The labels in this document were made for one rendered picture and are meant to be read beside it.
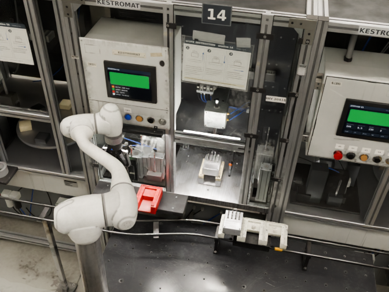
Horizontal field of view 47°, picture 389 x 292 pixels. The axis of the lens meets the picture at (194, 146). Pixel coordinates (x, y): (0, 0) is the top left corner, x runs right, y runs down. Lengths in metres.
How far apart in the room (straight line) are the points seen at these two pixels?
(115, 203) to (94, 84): 0.72
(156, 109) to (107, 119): 0.25
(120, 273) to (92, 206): 0.86
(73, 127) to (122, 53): 0.41
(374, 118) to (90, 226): 1.29
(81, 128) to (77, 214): 0.53
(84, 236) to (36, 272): 1.73
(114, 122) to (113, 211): 0.57
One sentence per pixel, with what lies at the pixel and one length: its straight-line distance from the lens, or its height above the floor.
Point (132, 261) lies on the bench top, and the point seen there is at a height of 0.68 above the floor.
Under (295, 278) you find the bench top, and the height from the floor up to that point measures 0.68.
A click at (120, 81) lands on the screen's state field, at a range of 2.17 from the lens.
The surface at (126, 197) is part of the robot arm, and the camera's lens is 1.79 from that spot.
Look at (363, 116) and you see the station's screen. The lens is 2.12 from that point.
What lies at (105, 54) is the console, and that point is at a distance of 2.16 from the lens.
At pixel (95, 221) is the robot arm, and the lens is 1.77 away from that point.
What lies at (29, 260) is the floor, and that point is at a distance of 3.60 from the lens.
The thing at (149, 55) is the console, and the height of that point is 1.78.
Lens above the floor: 2.79
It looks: 40 degrees down
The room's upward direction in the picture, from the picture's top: 2 degrees clockwise
